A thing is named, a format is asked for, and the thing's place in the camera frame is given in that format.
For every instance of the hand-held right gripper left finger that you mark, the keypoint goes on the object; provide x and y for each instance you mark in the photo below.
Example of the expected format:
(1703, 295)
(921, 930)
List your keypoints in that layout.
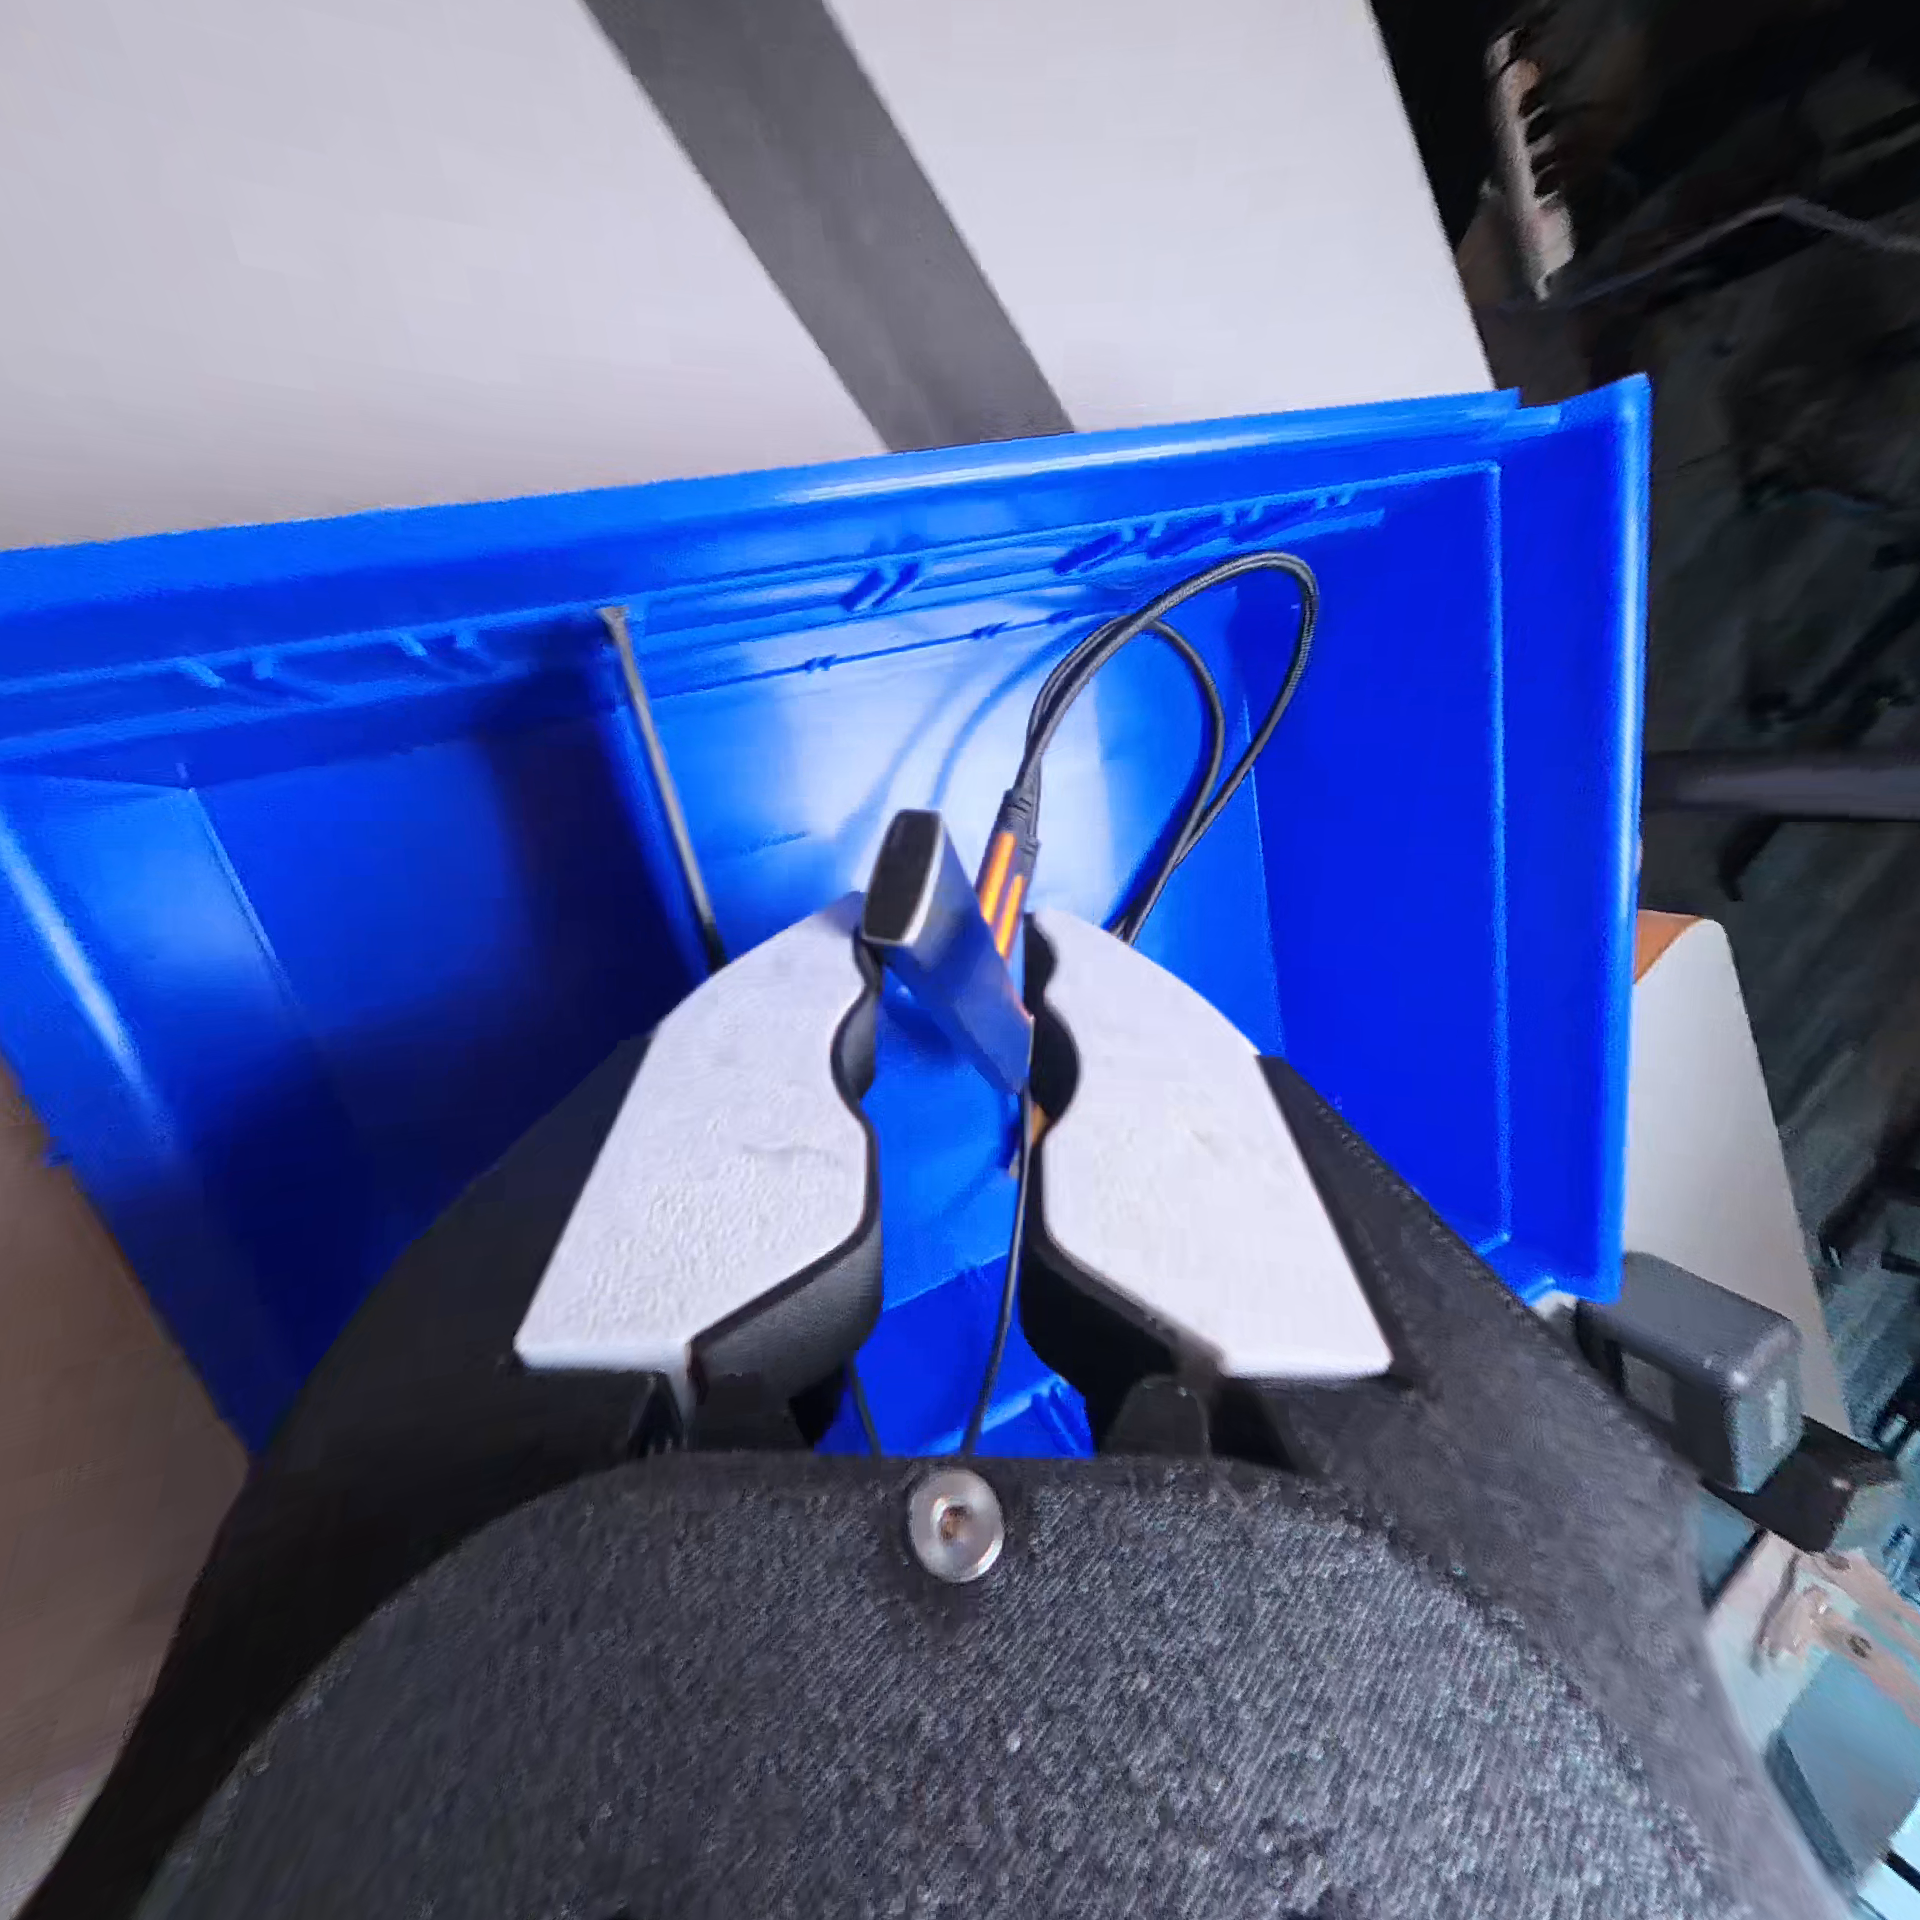
(705, 1170)

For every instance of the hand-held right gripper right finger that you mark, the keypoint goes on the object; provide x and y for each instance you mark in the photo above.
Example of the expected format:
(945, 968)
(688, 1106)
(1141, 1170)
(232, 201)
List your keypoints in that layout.
(1201, 1185)

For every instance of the blue plastic bin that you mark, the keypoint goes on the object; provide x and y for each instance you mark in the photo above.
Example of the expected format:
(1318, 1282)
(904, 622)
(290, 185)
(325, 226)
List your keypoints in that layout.
(375, 901)

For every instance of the black bin divider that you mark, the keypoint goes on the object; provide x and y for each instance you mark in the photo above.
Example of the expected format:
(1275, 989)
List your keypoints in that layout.
(662, 779)

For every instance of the black plastic block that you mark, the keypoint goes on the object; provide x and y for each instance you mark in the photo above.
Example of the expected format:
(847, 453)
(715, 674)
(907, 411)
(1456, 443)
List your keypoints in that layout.
(1725, 1381)

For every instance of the black office chair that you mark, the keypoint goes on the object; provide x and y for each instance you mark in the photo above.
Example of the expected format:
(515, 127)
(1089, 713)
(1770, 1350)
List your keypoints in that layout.
(1560, 194)

